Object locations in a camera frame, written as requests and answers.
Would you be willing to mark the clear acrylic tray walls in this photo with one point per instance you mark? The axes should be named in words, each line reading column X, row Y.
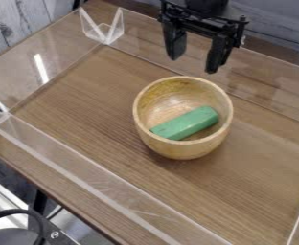
column 69, row 84

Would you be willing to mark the green rectangular block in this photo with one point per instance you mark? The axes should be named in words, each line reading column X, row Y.
column 185, row 125

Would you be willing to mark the black metal bracket with screw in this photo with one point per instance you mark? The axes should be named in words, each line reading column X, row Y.
column 54, row 234

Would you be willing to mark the light wooden bowl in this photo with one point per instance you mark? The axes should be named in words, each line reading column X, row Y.
column 169, row 98

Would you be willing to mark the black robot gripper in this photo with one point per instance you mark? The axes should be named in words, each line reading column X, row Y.
column 205, row 17

